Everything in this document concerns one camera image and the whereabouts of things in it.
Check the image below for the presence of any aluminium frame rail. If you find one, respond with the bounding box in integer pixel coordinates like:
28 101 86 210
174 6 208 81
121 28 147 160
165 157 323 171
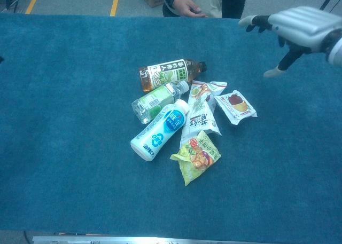
32 235 270 244

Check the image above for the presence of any white milk drink bottle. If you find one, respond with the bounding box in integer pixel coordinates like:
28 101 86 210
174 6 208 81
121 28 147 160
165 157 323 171
130 99 190 162

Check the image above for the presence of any brown tea bottle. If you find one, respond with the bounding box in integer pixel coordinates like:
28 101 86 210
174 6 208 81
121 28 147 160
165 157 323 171
138 58 207 92

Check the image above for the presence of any square white cake packet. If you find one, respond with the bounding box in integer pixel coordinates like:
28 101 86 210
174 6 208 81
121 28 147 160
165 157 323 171
214 89 258 126

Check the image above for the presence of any long white snack bag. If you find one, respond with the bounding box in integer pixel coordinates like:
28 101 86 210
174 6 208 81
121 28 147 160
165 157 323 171
179 80 228 149

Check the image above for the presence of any blue felt table cloth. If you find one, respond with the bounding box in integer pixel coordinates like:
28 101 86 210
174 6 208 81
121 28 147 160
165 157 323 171
0 13 342 238

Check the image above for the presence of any clear water bottle green label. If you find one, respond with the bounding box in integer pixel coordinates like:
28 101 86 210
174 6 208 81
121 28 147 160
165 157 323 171
131 80 190 124

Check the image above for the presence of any yellow-green chip bag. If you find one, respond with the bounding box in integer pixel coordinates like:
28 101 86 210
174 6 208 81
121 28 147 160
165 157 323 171
170 130 222 186

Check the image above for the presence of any person in dark jacket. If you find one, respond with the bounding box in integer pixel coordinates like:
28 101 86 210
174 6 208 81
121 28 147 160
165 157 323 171
159 0 248 19

